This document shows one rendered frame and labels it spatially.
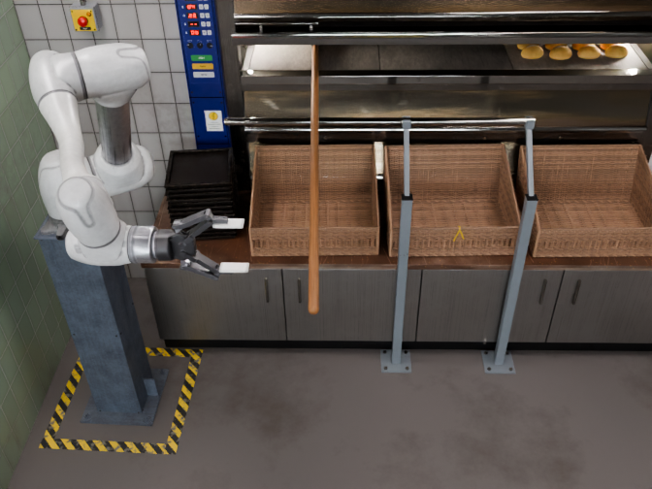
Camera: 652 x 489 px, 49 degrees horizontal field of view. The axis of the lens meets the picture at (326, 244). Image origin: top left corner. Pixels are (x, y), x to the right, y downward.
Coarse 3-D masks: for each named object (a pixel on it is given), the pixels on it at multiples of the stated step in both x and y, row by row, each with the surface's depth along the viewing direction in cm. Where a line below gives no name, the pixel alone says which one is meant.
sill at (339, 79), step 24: (264, 72) 311; (288, 72) 311; (336, 72) 310; (360, 72) 310; (384, 72) 309; (408, 72) 309; (432, 72) 309; (456, 72) 308; (480, 72) 308; (504, 72) 308; (528, 72) 307; (552, 72) 307; (576, 72) 306; (600, 72) 306; (624, 72) 306; (648, 72) 305
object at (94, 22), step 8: (72, 8) 284; (80, 8) 284; (88, 8) 284; (96, 8) 288; (72, 16) 286; (80, 16) 286; (88, 16) 286; (96, 16) 288; (88, 24) 288; (96, 24) 288
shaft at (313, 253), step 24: (312, 48) 324; (312, 72) 304; (312, 96) 287; (312, 120) 272; (312, 144) 259; (312, 168) 247; (312, 192) 236; (312, 216) 225; (312, 240) 216; (312, 264) 208; (312, 288) 200; (312, 312) 195
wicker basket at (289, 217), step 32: (256, 160) 322; (288, 160) 329; (352, 160) 329; (256, 192) 322; (320, 192) 335; (352, 192) 335; (256, 224) 322; (288, 224) 323; (320, 224) 323; (352, 224) 322
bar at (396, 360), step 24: (240, 120) 280; (264, 120) 280; (288, 120) 280; (336, 120) 279; (360, 120) 279; (384, 120) 279; (408, 120) 278; (432, 120) 278; (456, 120) 278; (480, 120) 277; (504, 120) 277; (528, 120) 276; (408, 144) 279; (528, 144) 277; (408, 168) 278; (528, 168) 276; (408, 192) 276; (528, 192) 276; (408, 216) 279; (528, 216) 278; (408, 240) 287; (528, 240) 285; (504, 312) 313; (504, 336) 320; (384, 360) 335; (408, 360) 335; (504, 360) 334
